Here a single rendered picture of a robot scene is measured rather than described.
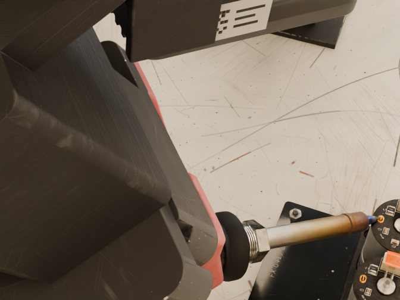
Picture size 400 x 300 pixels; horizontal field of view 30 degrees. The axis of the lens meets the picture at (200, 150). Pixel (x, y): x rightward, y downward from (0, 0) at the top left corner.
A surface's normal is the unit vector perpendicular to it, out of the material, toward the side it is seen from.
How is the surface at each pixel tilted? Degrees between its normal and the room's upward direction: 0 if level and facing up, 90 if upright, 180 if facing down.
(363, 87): 0
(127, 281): 27
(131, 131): 63
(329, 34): 0
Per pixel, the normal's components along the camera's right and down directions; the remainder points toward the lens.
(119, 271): -0.45, -0.33
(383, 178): -0.04, -0.55
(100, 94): 0.80, -0.56
